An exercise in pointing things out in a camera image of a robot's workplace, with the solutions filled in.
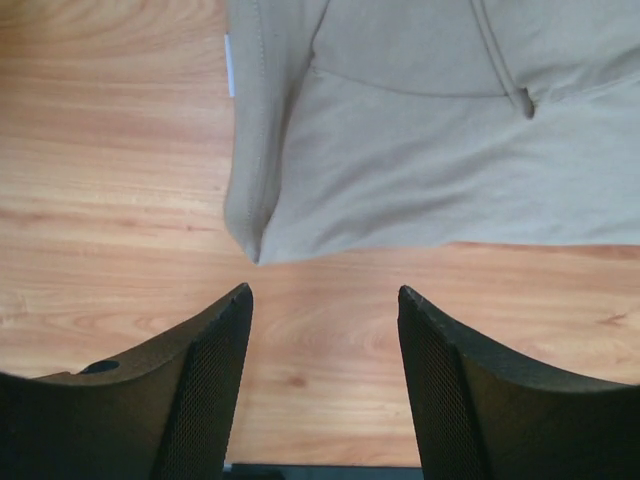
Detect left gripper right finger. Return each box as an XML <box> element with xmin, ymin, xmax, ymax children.
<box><xmin>397</xmin><ymin>286</ymin><xmax>639</xmax><ymax>479</ymax></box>

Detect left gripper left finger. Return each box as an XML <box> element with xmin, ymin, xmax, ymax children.
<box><xmin>1</xmin><ymin>284</ymin><xmax>253</xmax><ymax>479</ymax></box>

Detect beige t shirt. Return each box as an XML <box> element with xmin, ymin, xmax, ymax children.
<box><xmin>224</xmin><ymin>1</ymin><xmax>639</xmax><ymax>264</ymax></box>

